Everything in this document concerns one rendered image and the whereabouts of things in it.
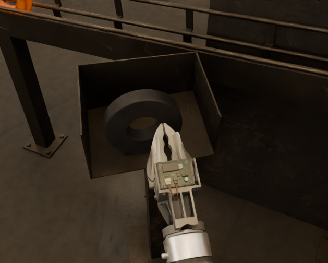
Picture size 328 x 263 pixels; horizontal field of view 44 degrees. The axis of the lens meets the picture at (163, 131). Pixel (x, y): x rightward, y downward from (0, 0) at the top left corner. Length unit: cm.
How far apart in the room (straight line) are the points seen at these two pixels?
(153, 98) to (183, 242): 26
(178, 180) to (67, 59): 152
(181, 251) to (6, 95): 147
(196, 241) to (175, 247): 3
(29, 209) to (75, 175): 21
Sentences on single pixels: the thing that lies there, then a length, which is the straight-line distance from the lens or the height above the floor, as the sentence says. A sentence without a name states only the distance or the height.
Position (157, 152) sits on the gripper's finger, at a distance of 72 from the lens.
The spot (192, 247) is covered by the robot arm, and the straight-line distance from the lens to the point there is 66.
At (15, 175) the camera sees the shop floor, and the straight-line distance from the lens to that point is 166.
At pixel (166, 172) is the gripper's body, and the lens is 67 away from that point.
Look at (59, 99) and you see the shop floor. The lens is 189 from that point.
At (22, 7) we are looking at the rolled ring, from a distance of 127.
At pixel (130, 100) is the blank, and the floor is 75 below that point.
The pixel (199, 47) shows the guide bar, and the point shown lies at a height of 68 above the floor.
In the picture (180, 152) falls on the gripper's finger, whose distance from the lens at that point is 72.
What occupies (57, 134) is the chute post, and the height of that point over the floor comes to 1.
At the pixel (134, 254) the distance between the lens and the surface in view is 139.
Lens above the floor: 126
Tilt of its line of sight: 48 degrees down
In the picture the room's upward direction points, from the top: straight up
